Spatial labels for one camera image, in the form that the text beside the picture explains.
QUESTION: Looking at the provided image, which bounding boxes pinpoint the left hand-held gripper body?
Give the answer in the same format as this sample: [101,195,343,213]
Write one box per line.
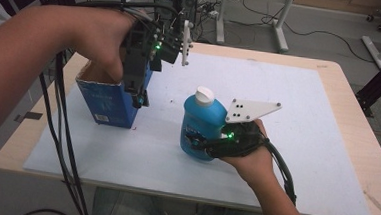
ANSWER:
[118,15,196,101]

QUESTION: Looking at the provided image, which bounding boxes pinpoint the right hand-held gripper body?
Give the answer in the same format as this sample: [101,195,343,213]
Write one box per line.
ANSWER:
[204,97,283,163]

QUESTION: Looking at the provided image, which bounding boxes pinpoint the blue bottle with white cap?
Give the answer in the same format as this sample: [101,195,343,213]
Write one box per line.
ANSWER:
[178,84,231,164]

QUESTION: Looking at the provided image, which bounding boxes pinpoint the blue cardboard box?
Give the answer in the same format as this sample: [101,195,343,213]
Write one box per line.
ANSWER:
[72,59,155,131]

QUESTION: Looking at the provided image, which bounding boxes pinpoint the person's right hand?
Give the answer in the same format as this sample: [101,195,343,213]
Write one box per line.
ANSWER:
[218,116,278,188]

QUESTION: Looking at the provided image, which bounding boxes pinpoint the person's left hand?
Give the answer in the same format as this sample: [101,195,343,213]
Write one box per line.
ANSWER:
[64,5,137,84]

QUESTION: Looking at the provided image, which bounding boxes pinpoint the white foam mat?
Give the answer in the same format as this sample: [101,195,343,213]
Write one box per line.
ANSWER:
[20,41,381,215]

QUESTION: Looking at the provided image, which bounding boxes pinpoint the narrow black computer tower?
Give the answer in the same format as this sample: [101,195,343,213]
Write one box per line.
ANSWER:
[177,0,200,26]

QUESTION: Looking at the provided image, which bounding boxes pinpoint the white power strip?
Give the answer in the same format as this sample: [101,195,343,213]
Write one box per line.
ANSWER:
[201,7,220,21]

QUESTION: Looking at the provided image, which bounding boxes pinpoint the grey tape strip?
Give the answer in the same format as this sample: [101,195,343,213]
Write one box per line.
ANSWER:
[12,110,44,126]

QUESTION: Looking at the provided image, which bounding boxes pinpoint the wooden desk with white legs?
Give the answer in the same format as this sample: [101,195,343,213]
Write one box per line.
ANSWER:
[213,0,293,54]

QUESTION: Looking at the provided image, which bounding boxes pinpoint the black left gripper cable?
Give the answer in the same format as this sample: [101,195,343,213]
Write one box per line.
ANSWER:
[31,0,181,215]

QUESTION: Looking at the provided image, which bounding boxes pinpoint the long black floor cable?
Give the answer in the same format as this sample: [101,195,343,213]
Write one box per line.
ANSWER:
[238,0,380,65]

